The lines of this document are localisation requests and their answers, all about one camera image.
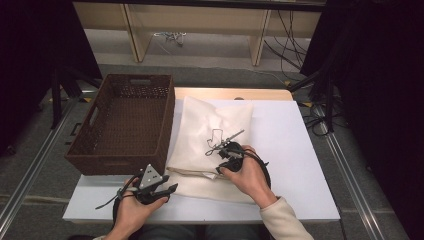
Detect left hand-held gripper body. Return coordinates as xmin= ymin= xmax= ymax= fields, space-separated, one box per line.
xmin=134 ymin=163 xmax=165 ymax=205

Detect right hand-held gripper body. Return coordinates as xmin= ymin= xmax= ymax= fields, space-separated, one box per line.
xmin=215 ymin=129 xmax=248 ymax=175

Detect cream mesh laundry bag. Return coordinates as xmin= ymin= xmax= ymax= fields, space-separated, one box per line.
xmin=165 ymin=95 xmax=256 ymax=205

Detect brown woven basket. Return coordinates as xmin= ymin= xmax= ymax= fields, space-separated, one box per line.
xmin=64 ymin=73 xmax=176 ymax=177

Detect person's right hand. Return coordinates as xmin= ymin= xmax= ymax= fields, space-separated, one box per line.
xmin=219 ymin=144 xmax=279 ymax=210

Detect person's left hand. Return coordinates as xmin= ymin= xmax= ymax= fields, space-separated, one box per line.
xmin=105 ymin=179 xmax=170 ymax=240

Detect beige wooden shelf unit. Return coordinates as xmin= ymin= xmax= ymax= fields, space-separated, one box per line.
xmin=72 ymin=0 xmax=324 ymax=67

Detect black curtain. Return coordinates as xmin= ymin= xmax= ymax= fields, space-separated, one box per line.
xmin=299 ymin=0 xmax=424 ymax=240
xmin=0 ymin=0 xmax=103 ymax=158

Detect black floor cables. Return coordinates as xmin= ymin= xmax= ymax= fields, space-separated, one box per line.
xmin=298 ymin=98 xmax=338 ymax=138

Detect bundle of pale cables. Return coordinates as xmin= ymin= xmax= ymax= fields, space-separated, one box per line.
xmin=153 ymin=31 xmax=188 ymax=47

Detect hanging black cables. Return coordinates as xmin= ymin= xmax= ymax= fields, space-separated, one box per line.
xmin=264 ymin=9 xmax=309 ymax=73

